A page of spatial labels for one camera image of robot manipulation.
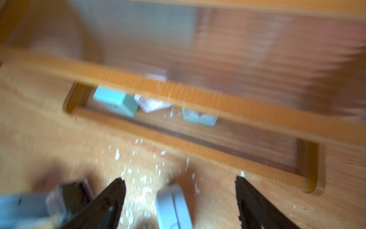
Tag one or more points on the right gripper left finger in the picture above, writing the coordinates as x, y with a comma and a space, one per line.
104, 211

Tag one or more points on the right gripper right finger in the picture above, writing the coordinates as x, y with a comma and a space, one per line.
255, 211

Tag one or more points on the blue rounded alarm clock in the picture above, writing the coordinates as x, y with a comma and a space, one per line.
27, 209
171, 208

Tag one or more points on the teal square alarm clock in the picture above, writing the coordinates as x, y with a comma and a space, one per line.
116, 101
199, 118

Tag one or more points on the wooden two-tier shelf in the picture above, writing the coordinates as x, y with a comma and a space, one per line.
281, 85

